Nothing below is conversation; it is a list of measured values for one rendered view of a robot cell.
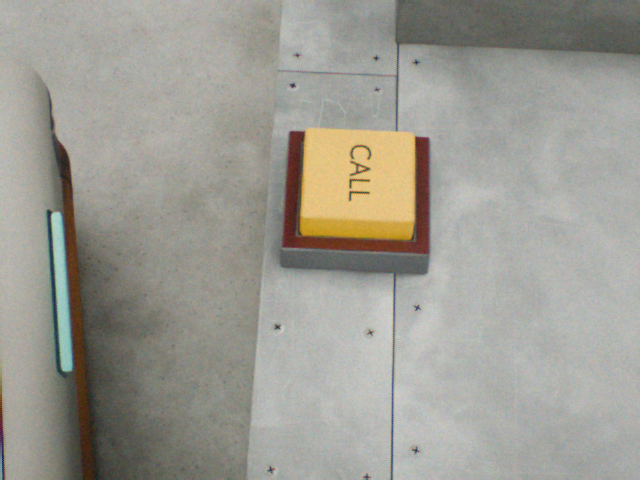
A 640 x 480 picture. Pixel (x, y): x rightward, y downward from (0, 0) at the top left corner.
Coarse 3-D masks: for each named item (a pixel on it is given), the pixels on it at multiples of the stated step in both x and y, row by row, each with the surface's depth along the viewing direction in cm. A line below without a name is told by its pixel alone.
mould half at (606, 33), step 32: (416, 0) 84; (448, 0) 84; (480, 0) 84; (512, 0) 84; (544, 0) 84; (576, 0) 83; (608, 0) 83; (416, 32) 86; (448, 32) 86; (480, 32) 86; (512, 32) 86; (544, 32) 86; (576, 32) 86; (608, 32) 86
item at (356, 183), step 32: (320, 128) 79; (320, 160) 78; (352, 160) 78; (384, 160) 78; (320, 192) 76; (352, 192) 76; (384, 192) 76; (320, 224) 76; (352, 224) 76; (384, 224) 76
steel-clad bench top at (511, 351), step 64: (320, 0) 89; (384, 0) 89; (320, 64) 86; (384, 64) 86; (448, 64) 86; (512, 64) 86; (576, 64) 87; (384, 128) 84; (448, 128) 84; (512, 128) 84; (576, 128) 84; (448, 192) 81; (512, 192) 81; (576, 192) 81; (448, 256) 79; (512, 256) 79; (576, 256) 79; (320, 320) 76; (384, 320) 76; (448, 320) 76; (512, 320) 76; (576, 320) 77; (256, 384) 74; (320, 384) 74; (384, 384) 74; (448, 384) 74; (512, 384) 74; (576, 384) 74; (256, 448) 72; (320, 448) 72; (384, 448) 72; (448, 448) 72; (512, 448) 72; (576, 448) 72
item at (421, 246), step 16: (416, 144) 80; (288, 160) 79; (288, 176) 79; (288, 192) 78; (288, 208) 78; (288, 224) 77; (288, 240) 77; (304, 240) 77; (320, 240) 77; (336, 240) 77; (352, 240) 77; (368, 240) 77; (384, 240) 77; (416, 240) 77
